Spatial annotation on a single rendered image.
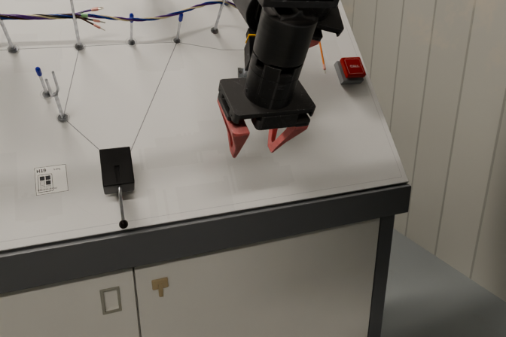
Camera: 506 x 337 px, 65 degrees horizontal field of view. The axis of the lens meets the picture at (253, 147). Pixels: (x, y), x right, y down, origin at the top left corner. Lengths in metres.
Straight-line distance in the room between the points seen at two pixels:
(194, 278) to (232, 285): 0.09
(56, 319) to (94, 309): 0.06
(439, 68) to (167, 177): 1.71
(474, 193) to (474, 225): 0.15
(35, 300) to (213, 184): 0.36
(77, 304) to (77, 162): 0.26
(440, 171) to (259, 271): 1.54
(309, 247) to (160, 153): 0.38
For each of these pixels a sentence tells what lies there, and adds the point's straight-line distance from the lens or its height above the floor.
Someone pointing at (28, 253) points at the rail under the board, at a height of 0.86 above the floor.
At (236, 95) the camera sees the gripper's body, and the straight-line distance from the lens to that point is 0.46.
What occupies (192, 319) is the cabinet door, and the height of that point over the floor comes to 0.63.
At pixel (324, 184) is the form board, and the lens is 0.83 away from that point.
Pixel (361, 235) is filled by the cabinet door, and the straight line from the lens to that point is 0.97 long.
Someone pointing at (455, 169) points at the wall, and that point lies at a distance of 2.20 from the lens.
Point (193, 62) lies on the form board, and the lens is 0.87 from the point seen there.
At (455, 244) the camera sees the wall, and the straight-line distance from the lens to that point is 2.32.
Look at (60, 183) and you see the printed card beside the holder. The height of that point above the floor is 0.94.
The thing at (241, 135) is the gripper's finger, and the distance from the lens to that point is 0.45.
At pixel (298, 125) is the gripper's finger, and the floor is 1.09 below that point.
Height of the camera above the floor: 1.21
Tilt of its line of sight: 18 degrees down
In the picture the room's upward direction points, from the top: straight up
